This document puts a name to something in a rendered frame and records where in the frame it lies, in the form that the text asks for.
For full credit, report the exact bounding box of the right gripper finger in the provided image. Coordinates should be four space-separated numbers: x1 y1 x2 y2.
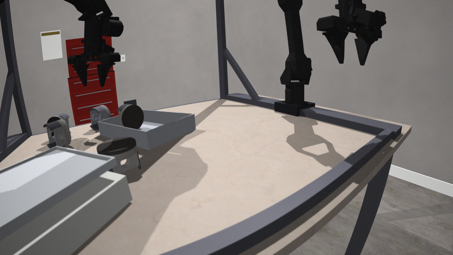
97 63 115 87
72 64 90 86

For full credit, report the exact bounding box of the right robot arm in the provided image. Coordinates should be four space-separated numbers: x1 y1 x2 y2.
64 0 124 53

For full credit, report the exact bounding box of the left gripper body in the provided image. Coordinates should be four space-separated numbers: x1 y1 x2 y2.
316 0 382 39

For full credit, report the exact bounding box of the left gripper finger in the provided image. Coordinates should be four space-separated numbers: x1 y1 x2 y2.
322 30 349 64
354 38 378 66

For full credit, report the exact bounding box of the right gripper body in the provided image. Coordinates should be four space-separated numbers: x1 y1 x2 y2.
68 35 121 65

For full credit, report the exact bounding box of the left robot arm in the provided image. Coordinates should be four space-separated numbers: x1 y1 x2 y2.
277 0 386 105

